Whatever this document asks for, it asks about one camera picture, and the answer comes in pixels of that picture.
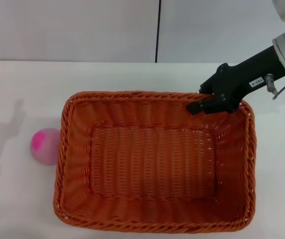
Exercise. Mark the black vertical wall strip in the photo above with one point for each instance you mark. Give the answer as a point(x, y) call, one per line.
point(158, 30)

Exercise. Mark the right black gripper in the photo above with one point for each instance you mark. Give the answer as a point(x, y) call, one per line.
point(251, 72)

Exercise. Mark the orange woven plastic basket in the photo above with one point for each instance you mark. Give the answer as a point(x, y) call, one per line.
point(154, 161)

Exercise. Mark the pink soft ball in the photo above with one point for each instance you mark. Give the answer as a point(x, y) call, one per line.
point(45, 149)

